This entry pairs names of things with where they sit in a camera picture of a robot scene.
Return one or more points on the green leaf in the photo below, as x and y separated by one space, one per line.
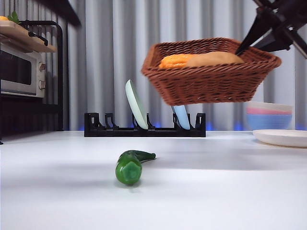
14 17

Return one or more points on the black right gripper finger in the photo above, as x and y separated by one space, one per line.
256 26
278 40

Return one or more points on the black metal shelf frame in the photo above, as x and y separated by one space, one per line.
60 72

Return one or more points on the pale green plate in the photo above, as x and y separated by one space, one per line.
136 105

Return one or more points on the brown wicker basket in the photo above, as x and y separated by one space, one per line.
206 83

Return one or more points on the green cucumber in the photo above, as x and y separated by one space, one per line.
128 171

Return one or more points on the pink bowl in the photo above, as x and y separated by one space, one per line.
263 111

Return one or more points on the white plate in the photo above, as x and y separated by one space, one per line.
283 137

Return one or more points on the grey pleated curtain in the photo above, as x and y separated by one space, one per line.
100 60

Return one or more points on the black dish rack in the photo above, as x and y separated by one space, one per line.
120 133

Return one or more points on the tan potato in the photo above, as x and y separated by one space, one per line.
216 58

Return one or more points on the light blue plate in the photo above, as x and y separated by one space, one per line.
182 117

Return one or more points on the wooden cutting board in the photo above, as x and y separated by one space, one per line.
21 38

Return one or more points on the cream bowl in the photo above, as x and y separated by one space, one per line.
268 105

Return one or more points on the blue bowl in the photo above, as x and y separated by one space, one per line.
268 122

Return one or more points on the orange fruit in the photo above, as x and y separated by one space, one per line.
3 18

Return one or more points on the orange-yellow corn cob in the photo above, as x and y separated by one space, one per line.
172 61

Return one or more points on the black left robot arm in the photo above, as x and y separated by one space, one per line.
64 12

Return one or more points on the silver toaster oven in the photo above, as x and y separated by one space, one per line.
14 72

